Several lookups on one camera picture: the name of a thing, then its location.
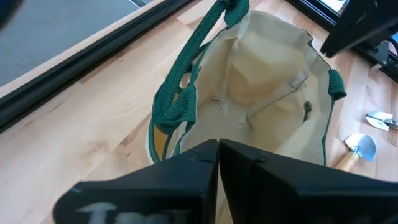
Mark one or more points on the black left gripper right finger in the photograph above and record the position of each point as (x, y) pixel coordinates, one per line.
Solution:
(295, 199)

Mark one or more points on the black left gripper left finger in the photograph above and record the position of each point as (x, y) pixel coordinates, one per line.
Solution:
(155, 186)

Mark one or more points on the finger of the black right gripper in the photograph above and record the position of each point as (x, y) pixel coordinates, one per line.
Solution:
(357, 25)

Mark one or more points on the beige green gardening bag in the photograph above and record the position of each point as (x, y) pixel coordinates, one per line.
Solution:
(264, 77)

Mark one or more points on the black aluminium table frame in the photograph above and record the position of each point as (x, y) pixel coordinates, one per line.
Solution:
(62, 67)

